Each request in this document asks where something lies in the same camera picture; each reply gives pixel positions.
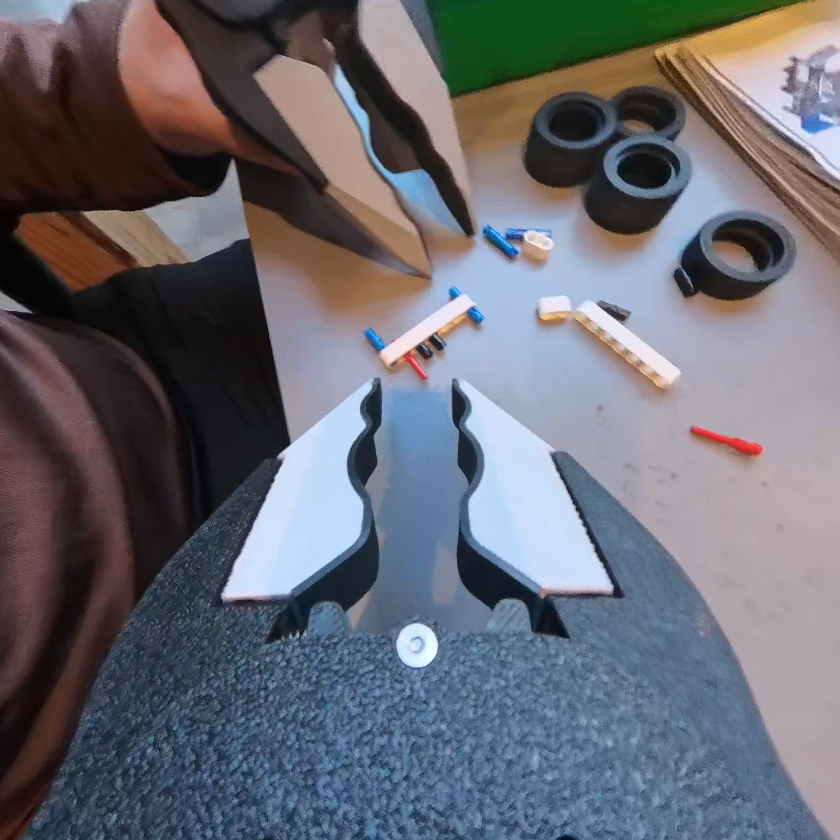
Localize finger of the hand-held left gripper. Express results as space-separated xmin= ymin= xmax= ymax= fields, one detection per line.
xmin=251 ymin=54 xmax=434 ymax=281
xmin=333 ymin=0 xmax=476 ymax=238

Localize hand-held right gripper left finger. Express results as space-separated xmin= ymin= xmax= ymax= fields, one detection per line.
xmin=220 ymin=377 xmax=383 ymax=605

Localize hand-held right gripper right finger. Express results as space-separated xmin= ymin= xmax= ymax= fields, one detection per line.
xmin=451 ymin=378 xmax=618 ymax=599

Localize white toy beam with pins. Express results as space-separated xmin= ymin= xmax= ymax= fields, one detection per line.
xmin=378 ymin=293 xmax=479 ymax=370

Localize person's left forearm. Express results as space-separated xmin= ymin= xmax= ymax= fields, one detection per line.
xmin=0 ymin=0 xmax=232 ymax=212

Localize grey desk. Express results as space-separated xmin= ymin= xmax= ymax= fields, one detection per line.
xmin=241 ymin=0 xmax=840 ymax=840

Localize person's left hand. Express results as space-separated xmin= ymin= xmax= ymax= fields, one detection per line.
xmin=120 ymin=0 xmax=298 ymax=175

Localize black rubber toy tire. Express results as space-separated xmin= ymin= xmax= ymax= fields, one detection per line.
xmin=522 ymin=91 xmax=619 ymax=189
xmin=609 ymin=85 xmax=687 ymax=143
xmin=680 ymin=210 xmax=799 ymax=302
xmin=583 ymin=134 xmax=694 ymax=236

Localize green plastic box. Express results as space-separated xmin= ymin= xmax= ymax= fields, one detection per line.
xmin=425 ymin=0 xmax=816 ymax=99

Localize person's black trousers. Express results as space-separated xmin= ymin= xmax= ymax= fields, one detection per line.
xmin=66 ymin=238 xmax=291 ymax=526

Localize long white toy beam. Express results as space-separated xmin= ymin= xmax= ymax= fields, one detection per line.
xmin=575 ymin=299 xmax=682 ymax=390

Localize person's brown shirt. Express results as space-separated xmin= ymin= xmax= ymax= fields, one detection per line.
xmin=0 ymin=310 xmax=201 ymax=840

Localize open instruction booklet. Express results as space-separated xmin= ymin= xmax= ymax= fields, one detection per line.
xmin=654 ymin=0 xmax=840 ymax=258

